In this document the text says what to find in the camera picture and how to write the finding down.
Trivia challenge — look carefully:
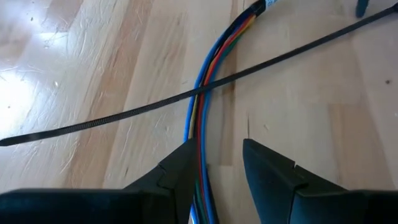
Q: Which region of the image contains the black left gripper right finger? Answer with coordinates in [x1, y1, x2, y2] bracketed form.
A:
[243, 139, 398, 224]

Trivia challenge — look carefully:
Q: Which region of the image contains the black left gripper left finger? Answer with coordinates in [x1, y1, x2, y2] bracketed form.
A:
[0, 139, 200, 224]

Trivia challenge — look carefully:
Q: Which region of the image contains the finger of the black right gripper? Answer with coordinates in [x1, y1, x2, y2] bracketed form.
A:
[356, 0, 370, 19]

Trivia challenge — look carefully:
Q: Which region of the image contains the multicolour wire harness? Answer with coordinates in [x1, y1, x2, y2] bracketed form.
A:
[183, 0, 280, 224]

